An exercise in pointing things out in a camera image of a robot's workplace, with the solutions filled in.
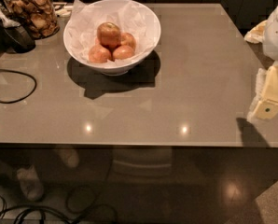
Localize black round device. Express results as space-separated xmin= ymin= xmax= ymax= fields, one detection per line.
xmin=4 ymin=25 xmax=35 ymax=53

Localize red apple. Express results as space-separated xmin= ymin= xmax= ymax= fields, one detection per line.
xmin=113 ymin=45 xmax=134 ymax=60
xmin=89 ymin=44 xmax=112 ymax=63
xmin=120 ymin=33 xmax=136 ymax=49
xmin=97 ymin=22 xmax=121 ymax=47

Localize white shoe under table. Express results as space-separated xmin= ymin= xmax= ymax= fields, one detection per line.
xmin=17 ymin=166 xmax=44 ymax=202

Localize white crumpled paper liner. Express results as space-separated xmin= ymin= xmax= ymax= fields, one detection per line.
xmin=64 ymin=0 xmax=159 ymax=69

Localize black cable loop on table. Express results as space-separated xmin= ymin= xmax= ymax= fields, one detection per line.
xmin=0 ymin=68 xmax=38 ymax=105

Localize white ceramic bowl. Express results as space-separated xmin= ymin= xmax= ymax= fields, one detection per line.
xmin=63 ymin=0 xmax=162 ymax=77

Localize black cables on floor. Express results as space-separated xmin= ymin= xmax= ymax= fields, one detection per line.
xmin=0 ymin=184 xmax=118 ymax=224

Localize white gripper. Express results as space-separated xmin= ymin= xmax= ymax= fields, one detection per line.
xmin=244 ymin=6 xmax=278 ymax=121

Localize small items behind bowl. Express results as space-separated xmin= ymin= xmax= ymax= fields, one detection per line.
xmin=53 ymin=2 xmax=73 ymax=17

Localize glass jar of dried chips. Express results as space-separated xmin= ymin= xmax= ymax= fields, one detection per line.
xmin=4 ymin=0 xmax=59 ymax=39

